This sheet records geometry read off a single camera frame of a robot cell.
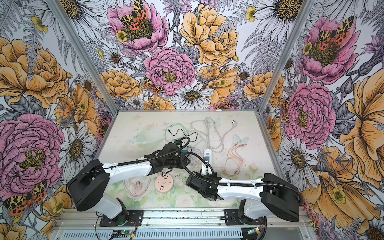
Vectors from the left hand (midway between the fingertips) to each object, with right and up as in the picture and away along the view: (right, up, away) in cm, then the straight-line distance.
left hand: (187, 165), depth 86 cm
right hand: (+11, -5, -2) cm, 12 cm away
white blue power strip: (+12, +5, +9) cm, 16 cm away
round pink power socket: (-12, -10, -3) cm, 16 cm away
